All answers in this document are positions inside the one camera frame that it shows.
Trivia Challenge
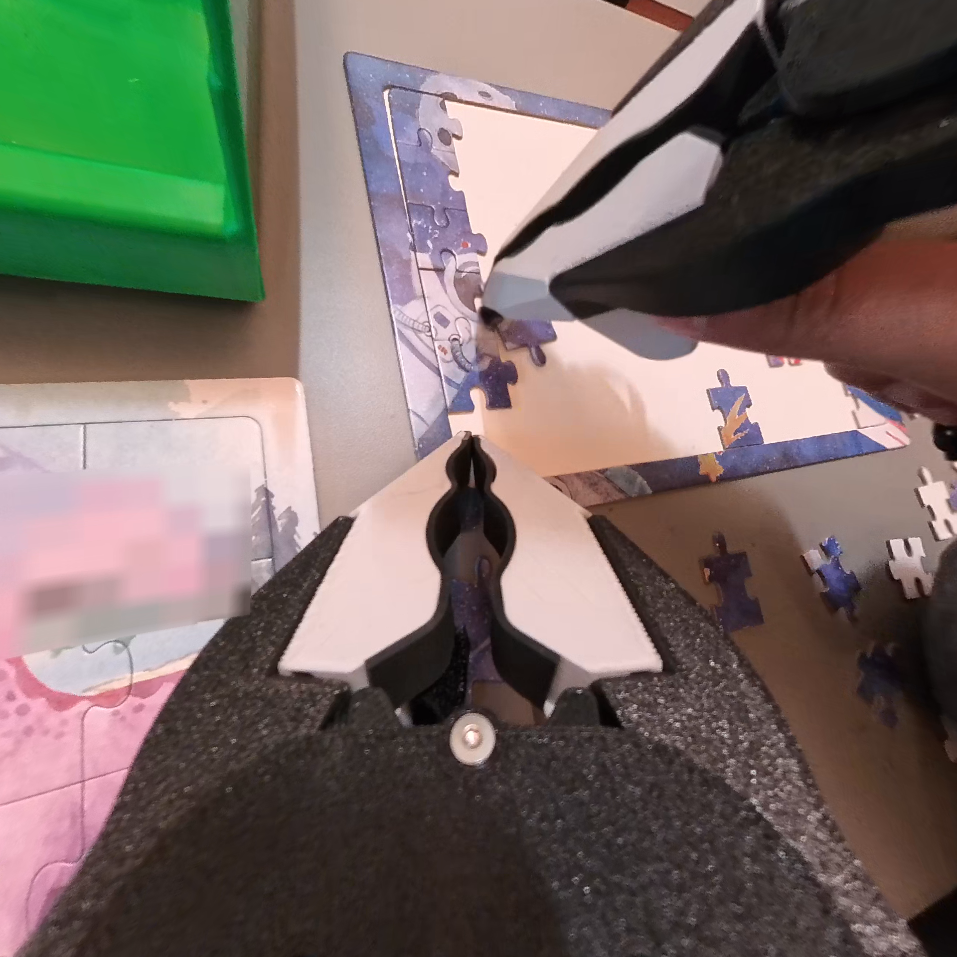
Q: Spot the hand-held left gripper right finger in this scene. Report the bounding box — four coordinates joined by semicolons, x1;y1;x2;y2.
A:
473;432;665;707

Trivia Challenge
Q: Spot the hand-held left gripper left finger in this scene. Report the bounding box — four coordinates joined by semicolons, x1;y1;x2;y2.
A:
278;432;474;692

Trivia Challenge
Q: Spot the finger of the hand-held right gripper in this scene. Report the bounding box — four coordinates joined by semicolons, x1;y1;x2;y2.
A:
478;129;726;325
489;0;775;263

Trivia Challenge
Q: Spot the blue puzzle piece white corner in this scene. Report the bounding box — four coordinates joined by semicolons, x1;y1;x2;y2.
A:
801;537;862;620

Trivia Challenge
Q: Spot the blue space puzzle frame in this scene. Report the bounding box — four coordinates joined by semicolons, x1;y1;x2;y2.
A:
344;51;913;685

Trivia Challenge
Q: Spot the pile of puzzle pieces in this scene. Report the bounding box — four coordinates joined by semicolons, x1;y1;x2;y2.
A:
886;467;957;603

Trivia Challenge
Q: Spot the person's right hand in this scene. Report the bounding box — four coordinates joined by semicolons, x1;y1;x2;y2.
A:
661;224;957;427

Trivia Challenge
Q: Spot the pink dinosaur puzzle board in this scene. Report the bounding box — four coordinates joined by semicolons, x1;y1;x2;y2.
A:
0;377;322;951

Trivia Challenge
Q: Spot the green plastic bin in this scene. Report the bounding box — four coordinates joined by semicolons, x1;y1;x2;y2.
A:
0;0;266;304

